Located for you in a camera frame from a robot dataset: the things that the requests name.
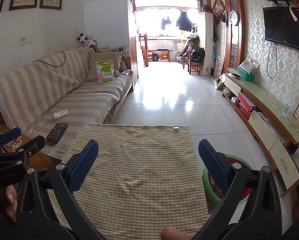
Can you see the gold bag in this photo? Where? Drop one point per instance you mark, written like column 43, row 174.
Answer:
column 218, row 83

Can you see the wooden side table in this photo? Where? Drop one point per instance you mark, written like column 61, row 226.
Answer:
column 39, row 161

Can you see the black wall television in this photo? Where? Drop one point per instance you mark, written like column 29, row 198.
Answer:
column 282, row 27

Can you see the small black box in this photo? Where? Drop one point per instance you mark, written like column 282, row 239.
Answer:
column 155, row 58

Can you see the person's left hand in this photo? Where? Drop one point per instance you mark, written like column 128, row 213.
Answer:
column 10, row 200

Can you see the wooden television cabinet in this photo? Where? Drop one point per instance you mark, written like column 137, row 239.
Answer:
column 264, row 97

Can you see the plush cow toy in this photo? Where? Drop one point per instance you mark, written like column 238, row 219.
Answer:
column 87, row 40

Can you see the black handheld device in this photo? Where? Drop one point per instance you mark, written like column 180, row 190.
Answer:
column 56, row 133

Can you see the beige pillow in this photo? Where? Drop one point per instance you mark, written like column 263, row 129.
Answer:
column 93, row 65

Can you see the hanging dark clothes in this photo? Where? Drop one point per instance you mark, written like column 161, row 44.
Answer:
column 165, row 23

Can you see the black backpack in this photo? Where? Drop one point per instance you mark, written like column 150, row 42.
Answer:
column 197, row 55

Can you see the brown cardboard box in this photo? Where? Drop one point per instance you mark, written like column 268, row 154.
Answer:
column 227, row 92

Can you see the wooden chairs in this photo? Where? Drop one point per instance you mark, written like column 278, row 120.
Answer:
column 193, row 67

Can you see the beige striped sofa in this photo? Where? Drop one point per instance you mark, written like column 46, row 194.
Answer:
column 39, row 90

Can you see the round wall clock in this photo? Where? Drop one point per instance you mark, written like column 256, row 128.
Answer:
column 234, row 18

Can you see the white tall cabinet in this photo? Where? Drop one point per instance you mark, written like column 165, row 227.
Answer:
column 206, row 37

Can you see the green bin with red inside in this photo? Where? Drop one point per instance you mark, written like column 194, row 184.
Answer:
column 205, row 183

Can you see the white wall socket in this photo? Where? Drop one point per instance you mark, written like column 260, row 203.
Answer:
column 25, row 40

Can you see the hanging black jacket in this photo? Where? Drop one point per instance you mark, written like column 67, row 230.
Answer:
column 184, row 21

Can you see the brown plush toy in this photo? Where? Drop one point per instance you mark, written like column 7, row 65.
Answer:
column 123, row 62

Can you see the dark helmet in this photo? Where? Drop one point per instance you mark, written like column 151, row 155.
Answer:
column 206, row 8

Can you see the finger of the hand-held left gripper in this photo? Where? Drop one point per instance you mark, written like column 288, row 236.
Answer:
column 32, row 146
column 10, row 134

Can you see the person's right hand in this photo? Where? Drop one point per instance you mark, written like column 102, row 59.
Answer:
column 175, row 233

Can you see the red flat box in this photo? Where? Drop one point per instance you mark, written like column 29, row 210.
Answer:
column 245, row 102

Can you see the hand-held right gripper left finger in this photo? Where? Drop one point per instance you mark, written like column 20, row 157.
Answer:
column 83, row 165

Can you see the diamond framed picture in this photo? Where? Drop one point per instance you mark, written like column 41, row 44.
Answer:
column 218, row 10

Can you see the metal pan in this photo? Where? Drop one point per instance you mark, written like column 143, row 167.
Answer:
column 233, row 72

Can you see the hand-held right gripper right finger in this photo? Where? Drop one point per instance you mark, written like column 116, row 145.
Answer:
column 213, row 165

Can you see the green white packet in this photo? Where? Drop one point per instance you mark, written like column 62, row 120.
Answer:
column 104, row 71

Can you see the wooden stair railing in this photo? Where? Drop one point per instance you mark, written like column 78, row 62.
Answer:
column 146, row 50

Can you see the white plastic bags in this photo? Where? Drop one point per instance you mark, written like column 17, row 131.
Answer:
column 249, row 63

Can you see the small blue white box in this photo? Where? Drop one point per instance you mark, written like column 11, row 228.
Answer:
column 287, row 110

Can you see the white crumpled tissue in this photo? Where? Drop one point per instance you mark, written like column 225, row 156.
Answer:
column 60, row 114

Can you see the teal box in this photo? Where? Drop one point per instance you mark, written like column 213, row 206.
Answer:
column 245, row 76

